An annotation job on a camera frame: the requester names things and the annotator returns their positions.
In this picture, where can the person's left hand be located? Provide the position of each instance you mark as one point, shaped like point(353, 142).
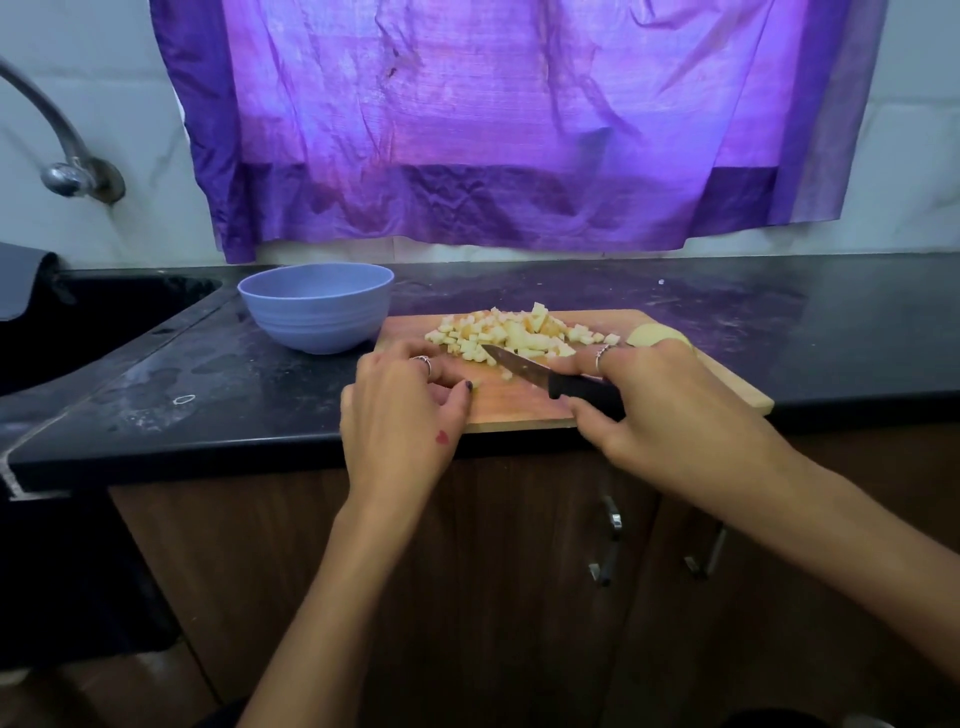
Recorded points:
point(398, 428)

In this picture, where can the person's right hand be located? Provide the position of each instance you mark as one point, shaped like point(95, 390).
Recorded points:
point(675, 420)

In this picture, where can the potato slice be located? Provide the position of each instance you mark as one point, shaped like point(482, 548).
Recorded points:
point(656, 335)

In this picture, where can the blue bowl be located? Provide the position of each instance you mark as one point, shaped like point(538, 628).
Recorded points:
point(315, 308)

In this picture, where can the pile of diced potato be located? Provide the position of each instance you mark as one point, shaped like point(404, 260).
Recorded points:
point(518, 333)

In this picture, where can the person's left forearm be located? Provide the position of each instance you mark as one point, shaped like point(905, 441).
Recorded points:
point(315, 630)

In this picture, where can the person's right forearm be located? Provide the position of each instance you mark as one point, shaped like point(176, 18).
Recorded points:
point(863, 548)

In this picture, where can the wooden cutting board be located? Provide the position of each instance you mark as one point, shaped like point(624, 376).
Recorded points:
point(720, 383)

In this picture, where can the white rubber band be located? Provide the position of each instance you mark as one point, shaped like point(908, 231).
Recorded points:
point(176, 399)

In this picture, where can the dark sink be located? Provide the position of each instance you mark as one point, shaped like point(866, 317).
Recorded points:
point(90, 323)

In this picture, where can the purple cloth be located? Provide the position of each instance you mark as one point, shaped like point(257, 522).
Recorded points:
point(525, 120)

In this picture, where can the grey cloth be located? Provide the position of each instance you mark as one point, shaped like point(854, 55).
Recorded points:
point(23, 282)

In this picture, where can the metal faucet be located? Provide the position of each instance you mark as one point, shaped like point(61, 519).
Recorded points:
point(75, 173)

